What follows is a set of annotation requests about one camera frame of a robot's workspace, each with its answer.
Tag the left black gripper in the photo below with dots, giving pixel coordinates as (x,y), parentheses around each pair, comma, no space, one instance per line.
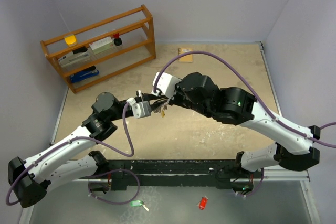
(146,97)

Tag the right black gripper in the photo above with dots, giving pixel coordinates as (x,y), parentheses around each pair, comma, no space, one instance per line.
(176,99)

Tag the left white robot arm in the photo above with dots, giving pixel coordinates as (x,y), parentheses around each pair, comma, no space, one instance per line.
(32,178)

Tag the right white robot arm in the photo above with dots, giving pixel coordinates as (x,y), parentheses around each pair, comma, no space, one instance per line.
(292,145)

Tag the red black bottle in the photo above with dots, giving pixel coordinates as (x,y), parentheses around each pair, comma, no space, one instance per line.
(117,40)

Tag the blue stapler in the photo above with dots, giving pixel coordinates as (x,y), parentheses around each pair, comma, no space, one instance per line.
(84,74)

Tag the white cardboard box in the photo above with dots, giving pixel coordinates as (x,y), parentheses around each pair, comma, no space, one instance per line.
(101,45)

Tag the orange wooden shelf rack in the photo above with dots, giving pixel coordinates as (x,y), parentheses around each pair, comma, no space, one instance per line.
(136,29)

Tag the black white stapler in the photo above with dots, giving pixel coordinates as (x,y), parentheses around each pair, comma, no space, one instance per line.
(78,55)

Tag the green tagged key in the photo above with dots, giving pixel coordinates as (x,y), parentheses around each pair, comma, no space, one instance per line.
(139,203)

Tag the yellow lidded container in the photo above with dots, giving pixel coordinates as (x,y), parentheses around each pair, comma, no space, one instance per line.
(70,40)

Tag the red tagged key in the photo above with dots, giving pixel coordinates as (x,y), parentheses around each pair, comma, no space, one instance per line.
(202,203)

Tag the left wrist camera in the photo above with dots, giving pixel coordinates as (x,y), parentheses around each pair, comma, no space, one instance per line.
(140,109)

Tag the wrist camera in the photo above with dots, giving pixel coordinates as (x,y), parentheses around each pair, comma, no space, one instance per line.
(140,109)
(166,86)

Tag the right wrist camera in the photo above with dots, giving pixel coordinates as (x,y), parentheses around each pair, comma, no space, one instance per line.
(166,86)

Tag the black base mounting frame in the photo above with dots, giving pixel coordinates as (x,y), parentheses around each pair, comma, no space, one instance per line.
(218,173)

